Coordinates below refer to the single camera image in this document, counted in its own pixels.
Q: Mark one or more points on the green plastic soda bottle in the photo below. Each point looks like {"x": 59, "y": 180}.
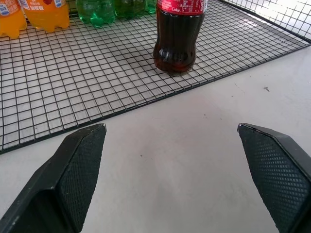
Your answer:
{"x": 96, "y": 12}
{"x": 130, "y": 7}
{"x": 151, "y": 6}

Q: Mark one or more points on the orange soda plastic bottle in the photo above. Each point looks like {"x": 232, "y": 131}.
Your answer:
{"x": 9, "y": 20}
{"x": 47, "y": 14}

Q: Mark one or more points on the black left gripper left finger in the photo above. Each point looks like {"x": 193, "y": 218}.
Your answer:
{"x": 73, "y": 174}

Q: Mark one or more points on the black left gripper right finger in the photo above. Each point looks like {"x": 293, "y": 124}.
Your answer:
{"x": 277, "y": 174}

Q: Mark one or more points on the cola bottle with red label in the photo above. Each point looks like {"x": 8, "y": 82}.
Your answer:
{"x": 175, "y": 41}

